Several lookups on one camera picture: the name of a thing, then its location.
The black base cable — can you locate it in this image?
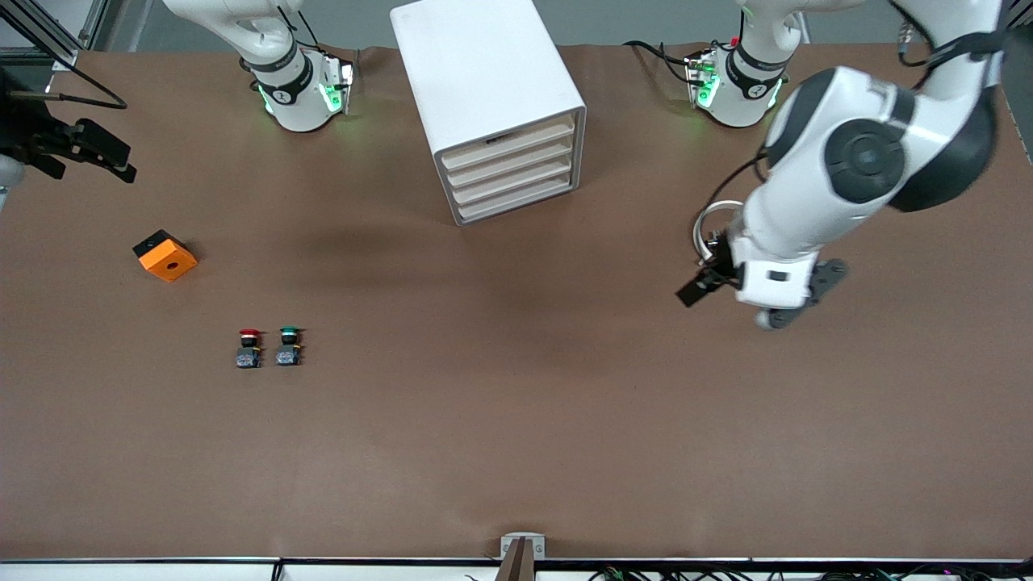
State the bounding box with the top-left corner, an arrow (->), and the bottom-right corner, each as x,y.
621,39 -> 693,82

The orange and black button box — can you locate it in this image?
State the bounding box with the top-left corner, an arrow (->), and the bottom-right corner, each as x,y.
132,229 -> 199,283

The red push button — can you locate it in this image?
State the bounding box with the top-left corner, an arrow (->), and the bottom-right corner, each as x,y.
234,328 -> 263,370

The white curved plastic piece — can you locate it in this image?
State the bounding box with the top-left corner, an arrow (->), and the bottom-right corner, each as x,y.
692,200 -> 745,264

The green push button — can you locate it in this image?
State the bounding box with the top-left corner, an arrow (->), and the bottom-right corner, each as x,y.
274,326 -> 304,367

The aluminium frame profile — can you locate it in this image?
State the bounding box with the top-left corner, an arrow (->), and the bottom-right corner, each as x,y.
0,0 -> 114,72
966,0 -> 1033,63

